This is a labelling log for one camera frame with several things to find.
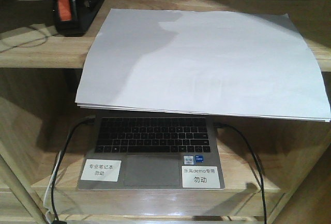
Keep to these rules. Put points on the light wooden shelf unit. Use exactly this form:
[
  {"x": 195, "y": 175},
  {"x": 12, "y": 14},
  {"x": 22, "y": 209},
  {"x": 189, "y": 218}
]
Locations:
[{"x": 37, "y": 109}]

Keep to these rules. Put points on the white paper sheets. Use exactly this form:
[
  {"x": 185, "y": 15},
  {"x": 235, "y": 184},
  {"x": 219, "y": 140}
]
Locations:
[{"x": 217, "y": 63}]

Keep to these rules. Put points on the silver laptop black screen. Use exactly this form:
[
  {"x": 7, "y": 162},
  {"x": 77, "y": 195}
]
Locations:
[{"x": 171, "y": 152}]

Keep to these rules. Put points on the black stapler orange tab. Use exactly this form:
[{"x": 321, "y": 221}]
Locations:
[{"x": 74, "y": 17}]

